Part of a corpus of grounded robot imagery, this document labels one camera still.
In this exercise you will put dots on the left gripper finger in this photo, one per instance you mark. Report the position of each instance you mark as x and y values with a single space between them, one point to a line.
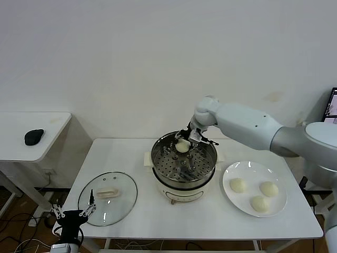
56 210
91 199

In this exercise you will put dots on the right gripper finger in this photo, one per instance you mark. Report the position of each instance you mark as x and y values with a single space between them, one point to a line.
178 136
195 136

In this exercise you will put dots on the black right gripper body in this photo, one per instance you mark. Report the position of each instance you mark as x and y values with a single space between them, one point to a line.
190 128

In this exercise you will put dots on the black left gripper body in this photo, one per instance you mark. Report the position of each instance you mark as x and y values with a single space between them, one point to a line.
70 218

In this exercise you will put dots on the white steamed baozi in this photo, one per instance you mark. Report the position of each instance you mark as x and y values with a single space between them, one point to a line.
238 185
260 203
269 188
182 147

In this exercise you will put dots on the round glass pot lid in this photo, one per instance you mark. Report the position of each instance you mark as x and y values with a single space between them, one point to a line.
108 192

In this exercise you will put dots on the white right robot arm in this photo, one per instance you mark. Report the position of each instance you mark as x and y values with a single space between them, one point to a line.
245 124

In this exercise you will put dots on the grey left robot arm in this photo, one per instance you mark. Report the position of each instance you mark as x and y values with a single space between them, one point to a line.
75 249

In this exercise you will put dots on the stainless steel steamer basket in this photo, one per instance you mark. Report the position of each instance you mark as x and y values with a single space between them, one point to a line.
184 182

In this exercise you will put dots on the cream electric cooking pot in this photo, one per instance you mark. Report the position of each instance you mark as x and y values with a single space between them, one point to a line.
184 195

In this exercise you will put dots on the round white plate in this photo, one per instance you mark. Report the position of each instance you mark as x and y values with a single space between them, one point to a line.
250 174

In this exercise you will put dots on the white side table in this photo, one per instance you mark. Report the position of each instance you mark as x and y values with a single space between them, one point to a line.
31 147

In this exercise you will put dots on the black computer mouse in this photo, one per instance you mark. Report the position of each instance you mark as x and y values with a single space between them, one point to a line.
34 137

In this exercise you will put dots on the black laptop computer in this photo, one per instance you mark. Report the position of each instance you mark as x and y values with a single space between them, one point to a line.
331 105

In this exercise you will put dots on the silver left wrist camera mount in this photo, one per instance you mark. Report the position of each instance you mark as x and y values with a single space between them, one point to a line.
61 248

